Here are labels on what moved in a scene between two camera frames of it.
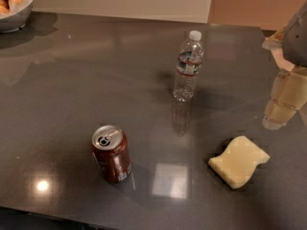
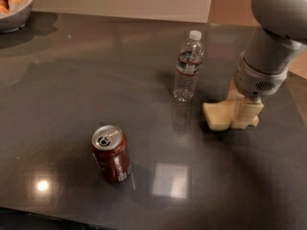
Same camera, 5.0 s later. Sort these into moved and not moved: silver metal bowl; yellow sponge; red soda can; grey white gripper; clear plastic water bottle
Moved: grey white gripper; yellow sponge
Not moved: clear plastic water bottle; red soda can; silver metal bowl
